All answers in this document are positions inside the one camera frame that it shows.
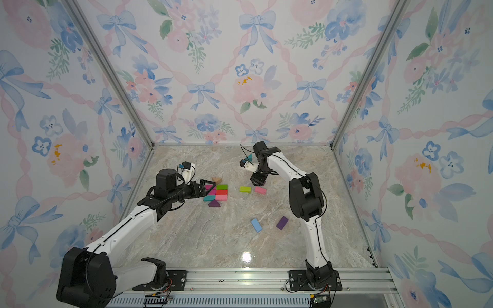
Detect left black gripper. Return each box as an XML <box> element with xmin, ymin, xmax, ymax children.
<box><xmin>170</xmin><ymin>179</ymin><xmax>216</xmax><ymax>204</ymax></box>

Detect natural wood triangular block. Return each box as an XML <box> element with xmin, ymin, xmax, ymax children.
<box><xmin>212</xmin><ymin>177</ymin><xmax>223</xmax><ymax>184</ymax></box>

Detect lime green small block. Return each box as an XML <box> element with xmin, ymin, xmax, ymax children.
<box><xmin>240</xmin><ymin>186</ymin><xmax>252</xmax><ymax>193</ymax></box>

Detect light blue rectangular block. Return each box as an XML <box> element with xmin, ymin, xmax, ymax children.
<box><xmin>251</xmin><ymin>218</ymin><xmax>263</xmax><ymax>233</ymax></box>

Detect purple rectangular block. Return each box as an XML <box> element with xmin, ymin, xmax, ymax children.
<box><xmin>276</xmin><ymin>216</ymin><xmax>289</xmax><ymax>230</ymax></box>

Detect purple triangular block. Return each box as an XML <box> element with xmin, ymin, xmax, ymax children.
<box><xmin>208</xmin><ymin>200</ymin><xmax>220</xmax><ymax>207</ymax></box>

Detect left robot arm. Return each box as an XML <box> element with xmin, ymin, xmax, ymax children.
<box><xmin>56</xmin><ymin>162</ymin><xmax>216</xmax><ymax>307</ymax></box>

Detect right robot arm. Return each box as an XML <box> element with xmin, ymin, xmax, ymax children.
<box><xmin>243</xmin><ymin>141</ymin><xmax>342</xmax><ymax>292</ymax></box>

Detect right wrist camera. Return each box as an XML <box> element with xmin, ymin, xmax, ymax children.
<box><xmin>240</xmin><ymin>159</ymin><xmax>258</xmax><ymax>173</ymax></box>

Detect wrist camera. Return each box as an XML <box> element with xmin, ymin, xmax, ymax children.
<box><xmin>177</xmin><ymin>162</ymin><xmax>196</xmax><ymax>185</ymax></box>
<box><xmin>240</xmin><ymin>159</ymin><xmax>258</xmax><ymax>173</ymax></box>

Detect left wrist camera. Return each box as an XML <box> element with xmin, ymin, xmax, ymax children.
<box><xmin>177</xmin><ymin>162</ymin><xmax>196</xmax><ymax>185</ymax></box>

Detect right corner aluminium post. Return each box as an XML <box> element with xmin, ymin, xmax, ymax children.
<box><xmin>331</xmin><ymin>0</ymin><xmax>408</xmax><ymax>151</ymax></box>

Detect corner aluminium post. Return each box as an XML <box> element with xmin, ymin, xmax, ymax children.
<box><xmin>61</xmin><ymin>0</ymin><xmax>155</xmax><ymax>150</ymax></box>
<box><xmin>331</xmin><ymin>0</ymin><xmax>408</xmax><ymax>151</ymax></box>

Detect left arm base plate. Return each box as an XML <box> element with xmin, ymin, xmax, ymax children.
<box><xmin>132</xmin><ymin>269</ymin><xmax>187</xmax><ymax>291</ymax></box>

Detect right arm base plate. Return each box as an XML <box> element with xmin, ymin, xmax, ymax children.
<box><xmin>288</xmin><ymin>270</ymin><xmax>343</xmax><ymax>292</ymax></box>

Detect aluminium front rail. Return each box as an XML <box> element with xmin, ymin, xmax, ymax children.
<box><xmin>106</xmin><ymin>268</ymin><xmax>404</xmax><ymax>307</ymax></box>

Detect left corner aluminium post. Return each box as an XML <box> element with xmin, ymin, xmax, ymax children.
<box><xmin>61</xmin><ymin>0</ymin><xmax>155</xmax><ymax>150</ymax></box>

